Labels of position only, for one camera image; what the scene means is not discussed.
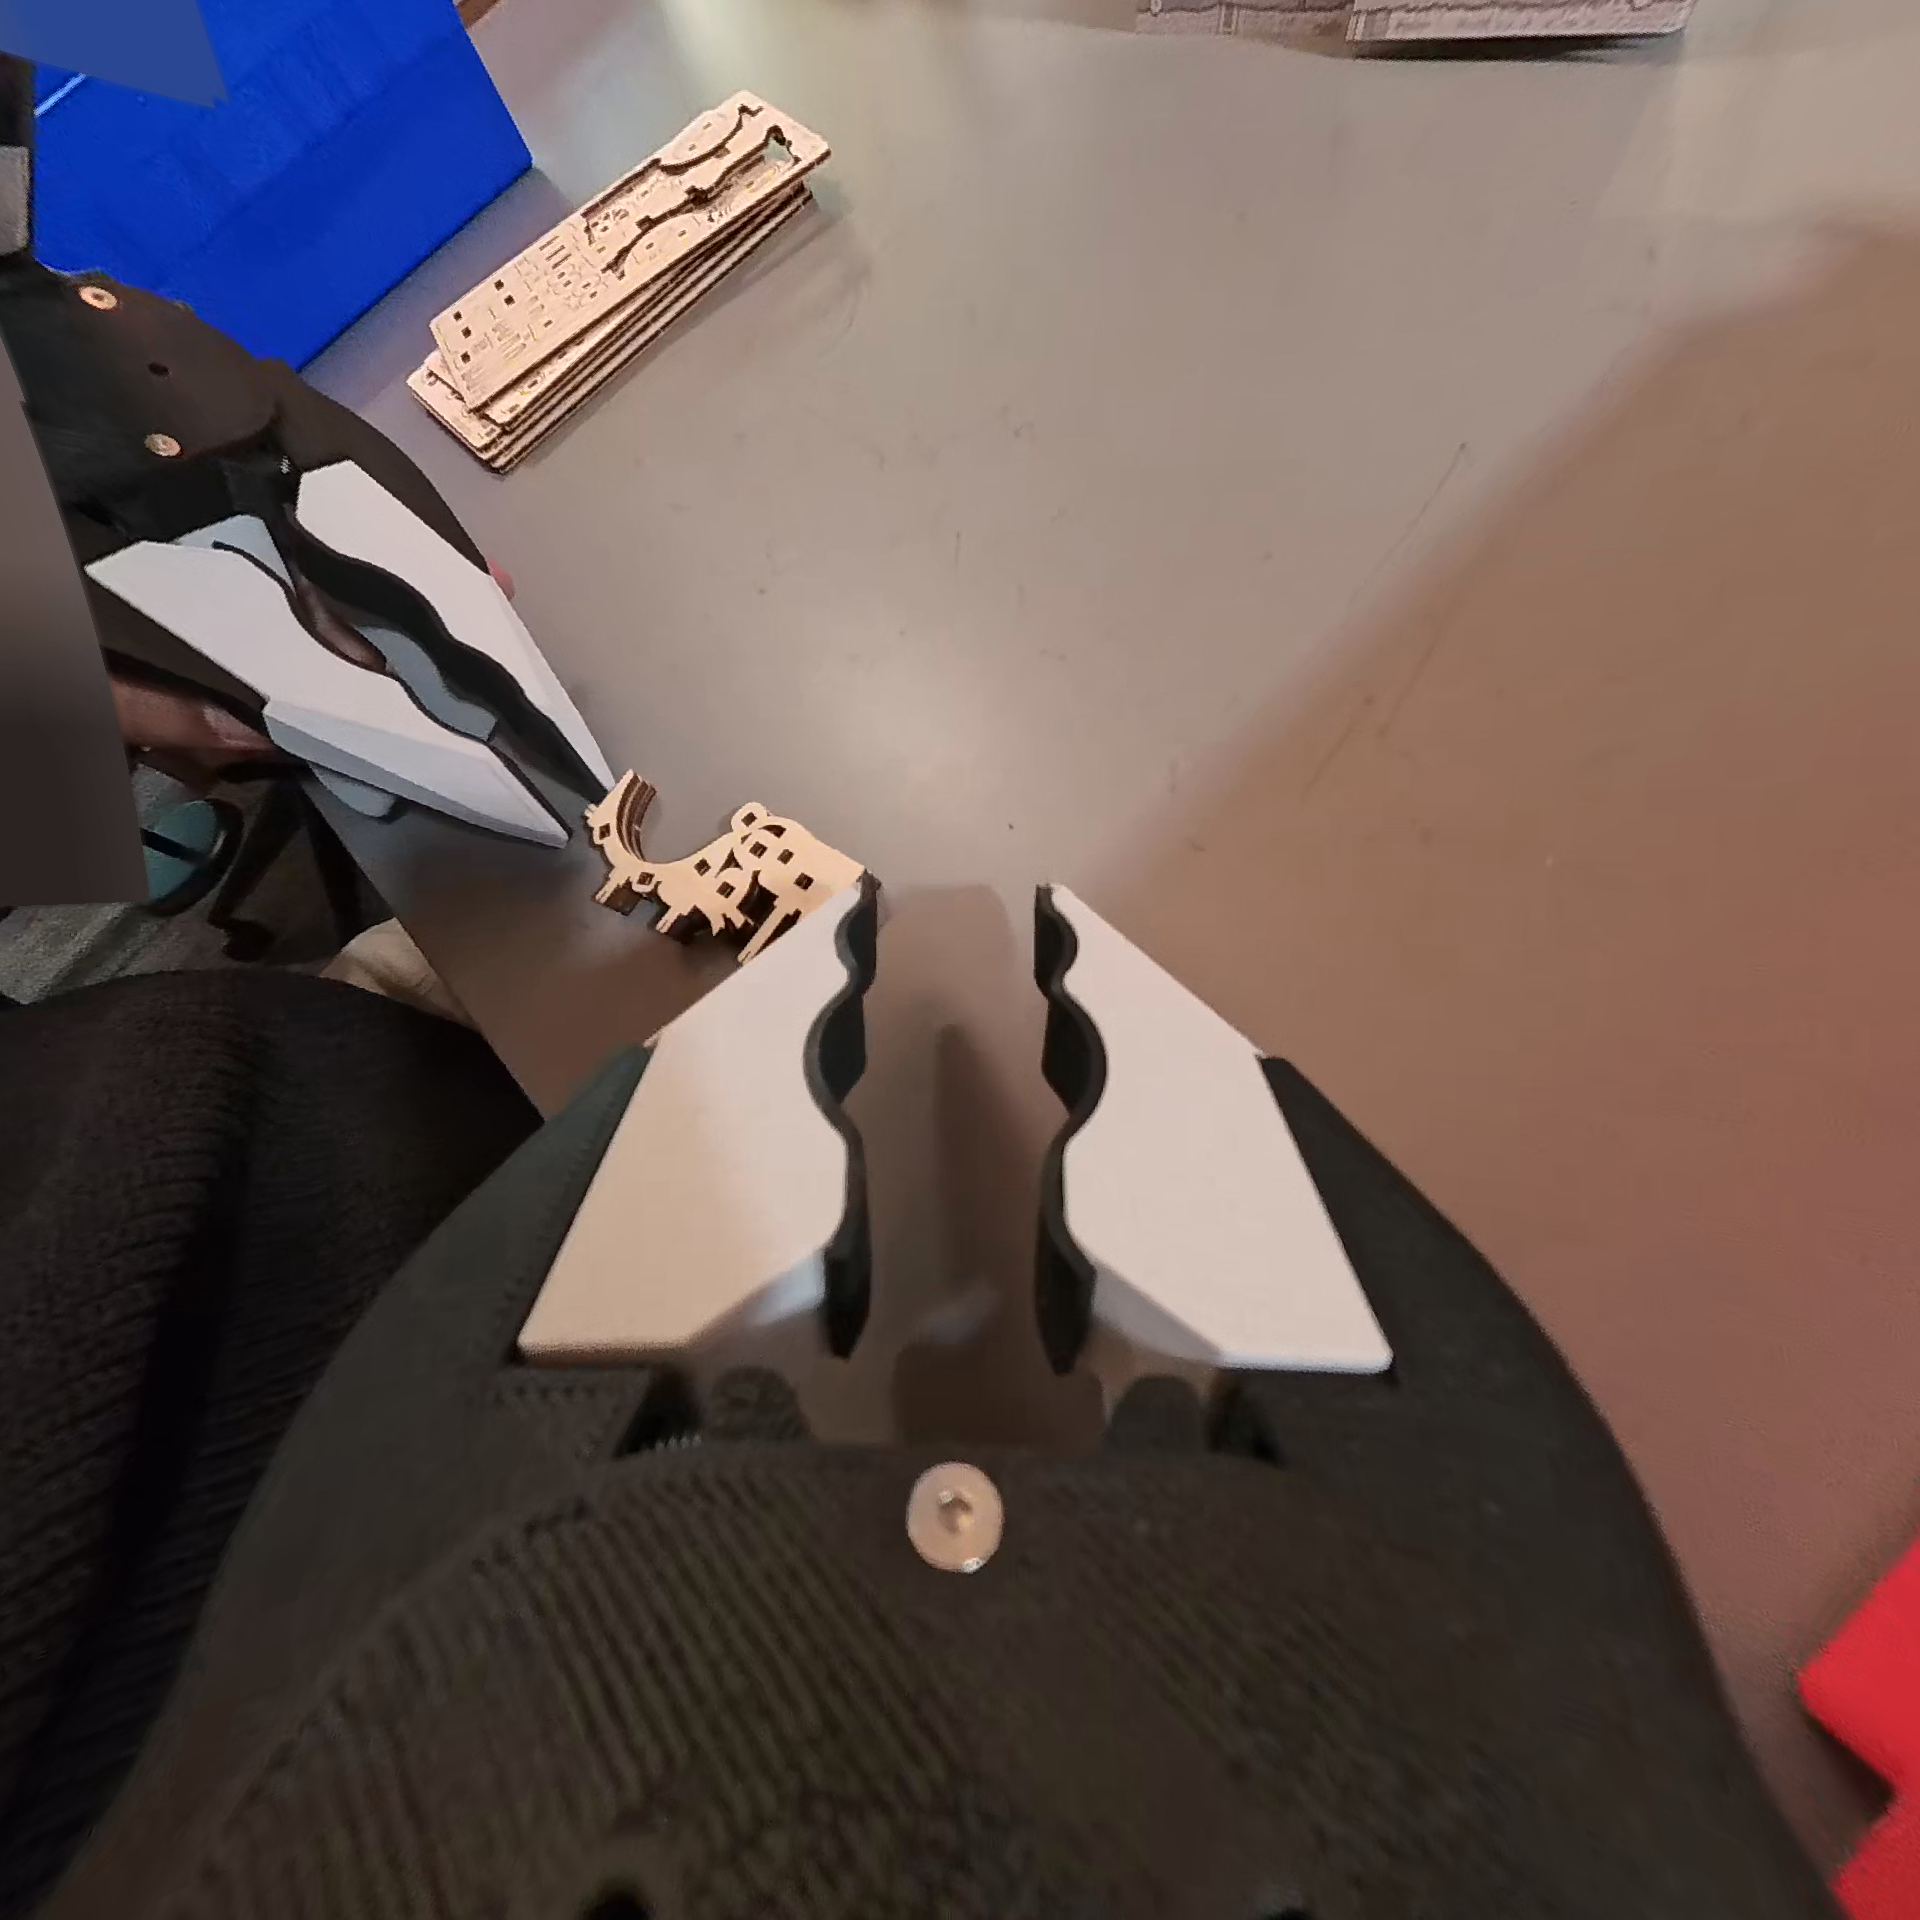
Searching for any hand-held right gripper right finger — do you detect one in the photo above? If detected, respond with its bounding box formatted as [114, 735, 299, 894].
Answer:
[1032, 883, 1396, 1378]

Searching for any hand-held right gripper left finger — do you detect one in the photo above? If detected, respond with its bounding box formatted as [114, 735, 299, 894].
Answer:
[515, 874, 885, 1370]

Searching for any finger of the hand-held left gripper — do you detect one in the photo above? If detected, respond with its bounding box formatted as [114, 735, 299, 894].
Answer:
[288, 455, 619, 800]
[88, 515, 585, 853]

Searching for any stack of wooden puzzle pieces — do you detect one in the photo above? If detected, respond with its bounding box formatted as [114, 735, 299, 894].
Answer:
[585, 767, 876, 962]

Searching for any grey desk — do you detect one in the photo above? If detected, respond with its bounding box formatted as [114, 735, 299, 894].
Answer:
[293, 0, 1920, 1893]

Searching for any person's left hand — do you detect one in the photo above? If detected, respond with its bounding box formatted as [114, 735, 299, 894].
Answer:
[116, 692, 301, 781]

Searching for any blue box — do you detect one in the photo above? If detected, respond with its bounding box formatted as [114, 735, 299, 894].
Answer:
[30, 0, 538, 375]

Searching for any black office chair base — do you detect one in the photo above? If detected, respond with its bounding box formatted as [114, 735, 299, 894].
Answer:
[137, 778, 377, 964]

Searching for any stack of wooden puzzle sheets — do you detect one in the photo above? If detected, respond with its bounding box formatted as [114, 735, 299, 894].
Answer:
[408, 88, 836, 475]

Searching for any beige paper bag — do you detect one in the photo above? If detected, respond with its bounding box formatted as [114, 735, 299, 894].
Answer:
[316, 918, 466, 1023]

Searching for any person's black knit sweater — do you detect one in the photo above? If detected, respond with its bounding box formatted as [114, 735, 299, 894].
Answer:
[0, 966, 549, 1920]

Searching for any red box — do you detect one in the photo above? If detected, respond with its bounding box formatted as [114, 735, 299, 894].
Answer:
[1796, 1544, 1920, 1920]

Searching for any grey felt pad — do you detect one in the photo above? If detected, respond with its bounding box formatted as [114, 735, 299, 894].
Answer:
[1132, 0, 1355, 39]
[1347, 0, 1700, 43]

